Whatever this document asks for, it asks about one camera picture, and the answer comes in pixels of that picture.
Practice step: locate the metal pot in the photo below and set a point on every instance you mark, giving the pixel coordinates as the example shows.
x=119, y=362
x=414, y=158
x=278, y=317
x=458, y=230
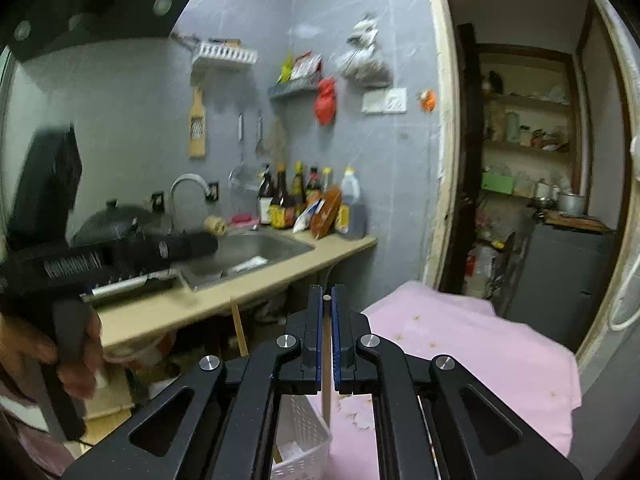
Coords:
x=572, y=203

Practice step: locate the red white snack packet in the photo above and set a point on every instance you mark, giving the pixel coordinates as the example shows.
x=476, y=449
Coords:
x=307, y=66

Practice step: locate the pink floral cloth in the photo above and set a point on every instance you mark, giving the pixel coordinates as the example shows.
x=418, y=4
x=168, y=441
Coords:
x=450, y=340

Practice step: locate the grey wall rack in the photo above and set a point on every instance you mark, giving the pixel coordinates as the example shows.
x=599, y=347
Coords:
x=290, y=91

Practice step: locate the person's left hand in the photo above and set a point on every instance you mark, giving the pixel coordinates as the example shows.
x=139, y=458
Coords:
x=20, y=345

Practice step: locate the beige loofah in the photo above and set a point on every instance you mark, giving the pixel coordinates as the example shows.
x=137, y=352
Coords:
x=216, y=225

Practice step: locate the white wall rack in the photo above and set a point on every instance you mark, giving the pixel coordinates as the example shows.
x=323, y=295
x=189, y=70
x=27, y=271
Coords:
x=225, y=55

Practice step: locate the black wok with lid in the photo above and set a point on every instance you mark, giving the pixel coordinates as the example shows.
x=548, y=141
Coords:
x=115, y=220

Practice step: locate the wooden cutting board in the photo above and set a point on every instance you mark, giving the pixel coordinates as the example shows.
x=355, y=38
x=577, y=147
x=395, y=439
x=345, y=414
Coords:
x=575, y=221

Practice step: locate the orange sauce packet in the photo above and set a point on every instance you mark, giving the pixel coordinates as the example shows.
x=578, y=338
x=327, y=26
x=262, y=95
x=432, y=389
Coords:
x=325, y=212

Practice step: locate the dark soy sauce bottle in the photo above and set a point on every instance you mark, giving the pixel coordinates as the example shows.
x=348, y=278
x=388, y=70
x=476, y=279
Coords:
x=282, y=205

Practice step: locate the grey cabinet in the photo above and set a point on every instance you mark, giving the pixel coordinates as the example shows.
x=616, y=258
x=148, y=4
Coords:
x=565, y=280

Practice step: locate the small clear bottle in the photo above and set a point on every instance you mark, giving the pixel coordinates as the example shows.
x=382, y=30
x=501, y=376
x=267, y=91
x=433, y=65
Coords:
x=326, y=180

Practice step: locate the white plastic basket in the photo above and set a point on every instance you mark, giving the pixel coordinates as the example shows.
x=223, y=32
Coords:
x=300, y=430

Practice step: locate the wooden grater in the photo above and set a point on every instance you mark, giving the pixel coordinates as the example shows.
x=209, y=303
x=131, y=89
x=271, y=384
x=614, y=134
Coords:
x=197, y=130

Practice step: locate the large oil jug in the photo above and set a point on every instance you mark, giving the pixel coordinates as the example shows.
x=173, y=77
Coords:
x=352, y=205

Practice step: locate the black range hood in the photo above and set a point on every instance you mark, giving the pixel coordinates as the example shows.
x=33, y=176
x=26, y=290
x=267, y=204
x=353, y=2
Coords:
x=100, y=5

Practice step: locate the black wall outlet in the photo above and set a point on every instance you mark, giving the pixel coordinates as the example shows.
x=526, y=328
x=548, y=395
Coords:
x=213, y=191
x=158, y=202

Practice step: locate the orange plug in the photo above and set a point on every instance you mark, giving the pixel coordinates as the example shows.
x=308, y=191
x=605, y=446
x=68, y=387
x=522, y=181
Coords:
x=428, y=101

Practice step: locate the metal strainer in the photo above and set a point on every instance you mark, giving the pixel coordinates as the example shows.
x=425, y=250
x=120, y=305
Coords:
x=242, y=177

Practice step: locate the pink soap dish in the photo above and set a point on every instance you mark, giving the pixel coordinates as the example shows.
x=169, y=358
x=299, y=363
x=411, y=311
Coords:
x=243, y=219

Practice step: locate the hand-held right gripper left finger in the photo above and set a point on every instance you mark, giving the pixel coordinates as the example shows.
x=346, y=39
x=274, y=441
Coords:
x=319, y=332

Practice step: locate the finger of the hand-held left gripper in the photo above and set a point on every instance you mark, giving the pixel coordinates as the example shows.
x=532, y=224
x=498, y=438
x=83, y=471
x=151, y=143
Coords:
x=125, y=287
x=190, y=246

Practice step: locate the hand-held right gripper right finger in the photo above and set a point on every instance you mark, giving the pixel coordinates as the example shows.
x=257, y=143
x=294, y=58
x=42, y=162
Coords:
x=336, y=332

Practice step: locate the person's left forearm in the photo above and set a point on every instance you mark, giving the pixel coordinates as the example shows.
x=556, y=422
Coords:
x=20, y=435

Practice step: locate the yellow snack packet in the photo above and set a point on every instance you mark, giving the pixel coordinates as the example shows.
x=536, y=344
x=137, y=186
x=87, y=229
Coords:
x=286, y=69

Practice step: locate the metal faucet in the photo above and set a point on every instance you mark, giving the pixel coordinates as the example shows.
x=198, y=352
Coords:
x=182, y=180

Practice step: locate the red label sauce bottle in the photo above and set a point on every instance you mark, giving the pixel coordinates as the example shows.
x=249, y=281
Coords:
x=313, y=185

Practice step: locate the white blue packet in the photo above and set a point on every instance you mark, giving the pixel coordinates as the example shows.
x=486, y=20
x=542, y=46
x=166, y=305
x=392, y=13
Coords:
x=304, y=217

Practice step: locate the wooden shelf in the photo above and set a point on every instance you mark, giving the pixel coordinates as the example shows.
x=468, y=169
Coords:
x=530, y=105

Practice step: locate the clear bag with dark contents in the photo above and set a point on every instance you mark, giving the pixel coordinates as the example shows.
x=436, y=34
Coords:
x=365, y=65

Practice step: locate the dark pump bottle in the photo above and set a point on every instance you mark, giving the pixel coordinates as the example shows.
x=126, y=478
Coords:
x=265, y=200

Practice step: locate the beige kitchen counter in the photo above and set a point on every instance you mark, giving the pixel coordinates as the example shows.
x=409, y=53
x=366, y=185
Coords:
x=260, y=290

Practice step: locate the steel sink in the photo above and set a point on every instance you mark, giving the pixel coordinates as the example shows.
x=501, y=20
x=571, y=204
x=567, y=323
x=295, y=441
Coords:
x=260, y=247

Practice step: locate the white wall socket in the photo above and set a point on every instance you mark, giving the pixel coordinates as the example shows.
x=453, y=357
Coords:
x=384, y=101

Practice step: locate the green box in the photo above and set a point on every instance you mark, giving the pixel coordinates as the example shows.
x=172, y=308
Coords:
x=497, y=183

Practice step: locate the wooden chopstick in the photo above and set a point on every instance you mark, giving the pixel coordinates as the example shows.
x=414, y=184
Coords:
x=326, y=340

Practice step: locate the yellow cap sauce bottle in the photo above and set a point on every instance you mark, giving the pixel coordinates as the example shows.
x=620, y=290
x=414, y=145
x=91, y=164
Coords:
x=299, y=185

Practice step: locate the metal peeler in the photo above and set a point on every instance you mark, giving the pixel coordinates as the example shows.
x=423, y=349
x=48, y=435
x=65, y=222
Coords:
x=259, y=135

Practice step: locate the red plastic bag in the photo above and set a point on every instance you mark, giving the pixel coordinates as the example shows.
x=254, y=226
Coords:
x=325, y=102

